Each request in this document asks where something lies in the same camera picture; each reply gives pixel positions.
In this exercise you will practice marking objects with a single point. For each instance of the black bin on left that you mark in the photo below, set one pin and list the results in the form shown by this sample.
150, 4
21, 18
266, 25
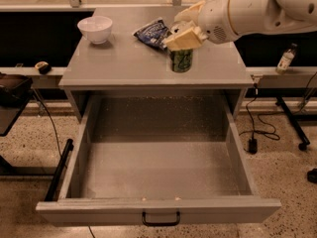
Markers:
15, 93

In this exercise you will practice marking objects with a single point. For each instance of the grey cabinet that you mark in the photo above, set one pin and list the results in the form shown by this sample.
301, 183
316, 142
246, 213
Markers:
124, 63

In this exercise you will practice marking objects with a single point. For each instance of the black pole on floor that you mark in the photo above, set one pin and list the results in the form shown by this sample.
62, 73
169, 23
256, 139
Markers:
61, 166

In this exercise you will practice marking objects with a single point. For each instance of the green soda can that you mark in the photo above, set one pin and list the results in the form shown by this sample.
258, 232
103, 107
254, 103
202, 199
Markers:
181, 61

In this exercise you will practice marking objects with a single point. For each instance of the grey open top drawer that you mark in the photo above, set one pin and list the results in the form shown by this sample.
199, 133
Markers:
157, 155

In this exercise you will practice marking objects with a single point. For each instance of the white bowl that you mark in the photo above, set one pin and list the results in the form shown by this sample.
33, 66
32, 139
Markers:
96, 29

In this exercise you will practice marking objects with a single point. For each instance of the black drawer handle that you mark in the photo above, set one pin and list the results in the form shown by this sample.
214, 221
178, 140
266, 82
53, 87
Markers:
161, 220

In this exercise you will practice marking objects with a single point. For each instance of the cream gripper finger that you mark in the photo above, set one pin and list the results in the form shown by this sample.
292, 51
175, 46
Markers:
191, 13
191, 38

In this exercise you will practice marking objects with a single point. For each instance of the blue chip bag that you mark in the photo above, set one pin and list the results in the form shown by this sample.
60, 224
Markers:
153, 34

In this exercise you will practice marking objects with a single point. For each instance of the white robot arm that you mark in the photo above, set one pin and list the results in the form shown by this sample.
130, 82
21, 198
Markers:
269, 17

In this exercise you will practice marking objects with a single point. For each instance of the small clear bottle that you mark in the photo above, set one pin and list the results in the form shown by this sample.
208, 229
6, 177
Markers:
286, 59

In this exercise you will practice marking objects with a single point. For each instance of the yellow black tape measure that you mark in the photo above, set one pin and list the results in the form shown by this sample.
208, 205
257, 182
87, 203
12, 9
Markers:
43, 67

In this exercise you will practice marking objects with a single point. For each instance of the black table leg with caster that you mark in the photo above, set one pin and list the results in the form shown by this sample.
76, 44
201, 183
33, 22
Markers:
302, 146

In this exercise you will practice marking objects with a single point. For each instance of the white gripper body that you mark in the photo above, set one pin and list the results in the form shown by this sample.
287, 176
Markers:
215, 20

